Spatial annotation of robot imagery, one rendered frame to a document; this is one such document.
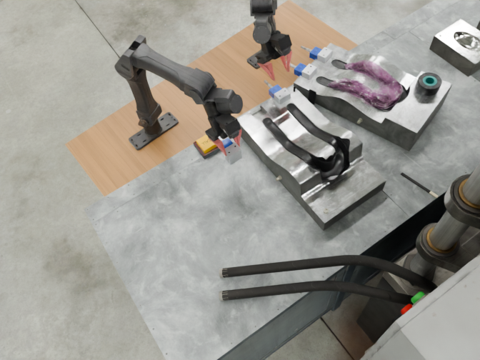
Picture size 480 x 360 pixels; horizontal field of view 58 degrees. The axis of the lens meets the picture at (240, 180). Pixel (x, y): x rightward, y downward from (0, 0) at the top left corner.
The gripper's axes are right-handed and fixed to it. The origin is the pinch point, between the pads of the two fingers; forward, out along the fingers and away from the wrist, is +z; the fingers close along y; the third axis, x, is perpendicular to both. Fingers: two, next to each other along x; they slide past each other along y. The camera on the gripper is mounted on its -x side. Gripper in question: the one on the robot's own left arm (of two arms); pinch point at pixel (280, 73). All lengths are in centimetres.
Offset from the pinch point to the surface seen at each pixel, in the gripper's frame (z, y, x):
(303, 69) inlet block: 8.6, 16.0, 13.0
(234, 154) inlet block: 12.4, -29.8, -9.7
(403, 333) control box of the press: 3, -43, -99
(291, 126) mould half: 17.1, -5.2, -5.1
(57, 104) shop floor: 12, -75, 182
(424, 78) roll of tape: 20, 41, -22
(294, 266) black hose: 38, -36, -41
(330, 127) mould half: 20.8, 4.5, -14.2
